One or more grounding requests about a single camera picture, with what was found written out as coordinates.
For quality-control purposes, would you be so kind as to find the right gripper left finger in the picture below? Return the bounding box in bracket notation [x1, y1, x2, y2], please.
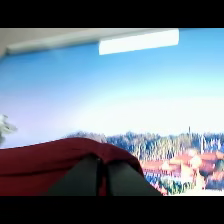
[46, 153, 103, 197]

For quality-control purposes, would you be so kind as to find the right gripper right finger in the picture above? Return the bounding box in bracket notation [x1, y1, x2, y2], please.
[106, 159, 163, 197]

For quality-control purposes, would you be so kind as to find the dark red garment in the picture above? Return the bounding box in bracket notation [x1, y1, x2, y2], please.
[0, 137, 145, 197]

